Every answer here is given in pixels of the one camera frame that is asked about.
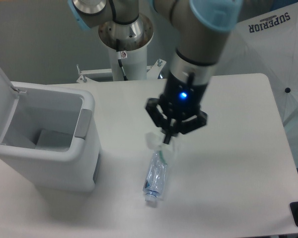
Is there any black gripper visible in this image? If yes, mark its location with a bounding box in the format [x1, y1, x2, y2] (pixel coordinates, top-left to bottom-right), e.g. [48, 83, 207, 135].
[145, 72, 208, 144]

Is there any clear plastic wrapper bag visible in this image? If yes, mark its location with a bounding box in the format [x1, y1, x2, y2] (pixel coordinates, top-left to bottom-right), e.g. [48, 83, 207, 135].
[145, 132, 180, 165]

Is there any crushed clear plastic bottle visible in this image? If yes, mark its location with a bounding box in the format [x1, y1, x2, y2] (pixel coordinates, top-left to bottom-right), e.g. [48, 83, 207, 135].
[143, 150, 168, 207]

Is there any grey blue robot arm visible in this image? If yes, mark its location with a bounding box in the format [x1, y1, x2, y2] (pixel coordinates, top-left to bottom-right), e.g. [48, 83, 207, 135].
[68, 0, 242, 144]

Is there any white trash can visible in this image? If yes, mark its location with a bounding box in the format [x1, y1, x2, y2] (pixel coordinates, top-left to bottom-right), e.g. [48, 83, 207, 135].
[0, 68, 101, 192]

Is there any white superior umbrella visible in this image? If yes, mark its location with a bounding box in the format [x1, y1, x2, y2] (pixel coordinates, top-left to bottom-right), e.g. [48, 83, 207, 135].
[215, 2, 298, 121]

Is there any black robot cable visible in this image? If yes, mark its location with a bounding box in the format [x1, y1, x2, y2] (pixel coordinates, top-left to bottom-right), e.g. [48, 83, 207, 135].
[115, 38, 128, 81]

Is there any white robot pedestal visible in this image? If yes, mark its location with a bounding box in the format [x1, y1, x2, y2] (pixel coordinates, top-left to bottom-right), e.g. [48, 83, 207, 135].
[98, 13, 153, 81]

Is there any white metal base frame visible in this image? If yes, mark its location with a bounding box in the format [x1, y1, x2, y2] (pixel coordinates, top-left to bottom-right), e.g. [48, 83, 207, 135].
[75, 59, 168, 84]

